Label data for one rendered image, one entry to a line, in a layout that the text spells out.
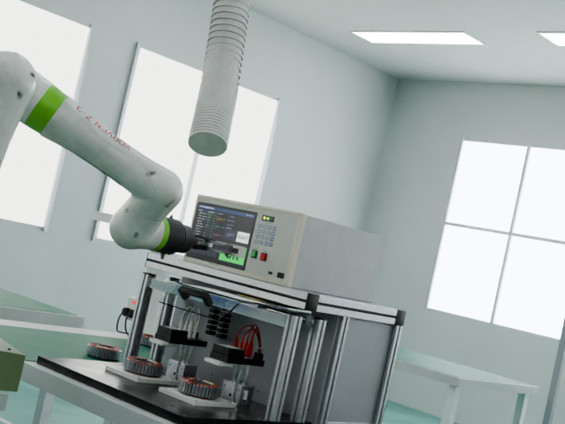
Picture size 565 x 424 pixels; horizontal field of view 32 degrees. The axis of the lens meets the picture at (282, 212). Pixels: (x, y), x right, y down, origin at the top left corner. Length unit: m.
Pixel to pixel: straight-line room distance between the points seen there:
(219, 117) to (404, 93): 6.77
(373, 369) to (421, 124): 7.68
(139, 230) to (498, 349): 7.33
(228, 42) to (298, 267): 1.70
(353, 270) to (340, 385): 0.34
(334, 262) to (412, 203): 7.50
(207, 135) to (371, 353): 1.45
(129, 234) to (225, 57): 1.86
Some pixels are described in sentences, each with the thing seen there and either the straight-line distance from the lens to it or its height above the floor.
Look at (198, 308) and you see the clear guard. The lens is 2.52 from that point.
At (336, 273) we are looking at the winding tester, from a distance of 2.84.
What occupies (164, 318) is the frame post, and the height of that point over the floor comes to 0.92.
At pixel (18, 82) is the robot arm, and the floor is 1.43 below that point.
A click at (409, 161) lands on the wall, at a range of 10.44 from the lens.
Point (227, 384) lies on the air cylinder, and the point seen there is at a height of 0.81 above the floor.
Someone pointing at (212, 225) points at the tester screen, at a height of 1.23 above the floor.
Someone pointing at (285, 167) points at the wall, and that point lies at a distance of 9.59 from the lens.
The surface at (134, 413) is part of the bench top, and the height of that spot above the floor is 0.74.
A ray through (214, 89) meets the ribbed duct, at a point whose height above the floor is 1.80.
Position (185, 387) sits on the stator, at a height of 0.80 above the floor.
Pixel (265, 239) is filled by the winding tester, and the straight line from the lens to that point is 2.77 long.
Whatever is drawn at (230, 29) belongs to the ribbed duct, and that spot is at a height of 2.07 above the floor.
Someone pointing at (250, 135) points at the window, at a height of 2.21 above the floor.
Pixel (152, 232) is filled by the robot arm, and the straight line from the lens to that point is 2.46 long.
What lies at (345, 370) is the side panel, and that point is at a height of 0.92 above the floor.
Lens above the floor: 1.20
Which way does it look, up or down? 2 degrees up
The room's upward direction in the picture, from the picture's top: 13 degrees clockwise
